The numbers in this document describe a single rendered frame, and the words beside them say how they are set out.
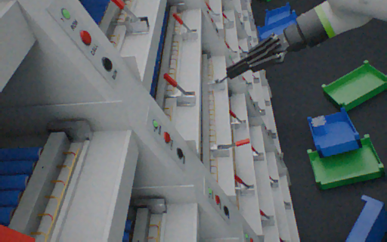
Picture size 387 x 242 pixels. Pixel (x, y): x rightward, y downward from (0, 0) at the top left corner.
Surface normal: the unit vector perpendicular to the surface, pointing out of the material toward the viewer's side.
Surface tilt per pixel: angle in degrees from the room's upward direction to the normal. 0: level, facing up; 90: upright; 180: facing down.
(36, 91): 90
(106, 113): 90
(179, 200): 90
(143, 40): 20
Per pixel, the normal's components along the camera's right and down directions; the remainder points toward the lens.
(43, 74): -0.03, 0.69
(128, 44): -0.11, -0.72
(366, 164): -0.44, -0.65
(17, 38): 0.99, -0.06
